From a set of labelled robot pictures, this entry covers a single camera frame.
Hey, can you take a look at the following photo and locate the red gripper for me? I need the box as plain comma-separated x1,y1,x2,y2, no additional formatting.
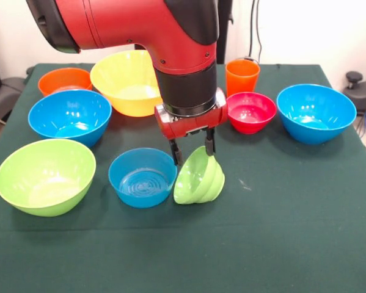
154,87,229,167

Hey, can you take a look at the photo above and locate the small green bowl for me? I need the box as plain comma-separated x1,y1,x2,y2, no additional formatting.
173,145,226,205

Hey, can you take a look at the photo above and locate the small ribbed blue bowl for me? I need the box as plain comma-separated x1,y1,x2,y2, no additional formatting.
108,147,178,209

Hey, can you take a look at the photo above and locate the large yellow bowl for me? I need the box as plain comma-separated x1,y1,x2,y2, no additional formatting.
89,49,164,118

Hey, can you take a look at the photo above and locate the large blue bowl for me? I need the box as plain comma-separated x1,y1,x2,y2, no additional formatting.
276,84,357,145
27,89,113,149

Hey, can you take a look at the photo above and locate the small pink bowl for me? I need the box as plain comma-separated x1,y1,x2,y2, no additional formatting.
227,92,277,135

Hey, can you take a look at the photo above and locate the orange cup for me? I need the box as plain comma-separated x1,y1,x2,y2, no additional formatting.
225,59,262,98

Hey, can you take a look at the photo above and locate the dark green table cloth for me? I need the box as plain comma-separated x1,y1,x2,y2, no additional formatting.
0,62,366,293

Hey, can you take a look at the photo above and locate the orange bowl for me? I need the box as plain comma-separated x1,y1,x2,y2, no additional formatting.
37,67,93,97

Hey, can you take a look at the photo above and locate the large green bowl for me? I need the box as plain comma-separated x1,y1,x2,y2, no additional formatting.
0,138,97,218

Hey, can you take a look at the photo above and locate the black chair base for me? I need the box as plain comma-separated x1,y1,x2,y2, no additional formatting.
343,71,366,137

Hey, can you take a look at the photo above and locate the grey base leg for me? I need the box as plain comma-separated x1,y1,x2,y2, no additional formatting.
0,78,26,115

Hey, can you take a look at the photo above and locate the black hanging cable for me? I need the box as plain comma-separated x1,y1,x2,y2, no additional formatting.
248,0,265,63

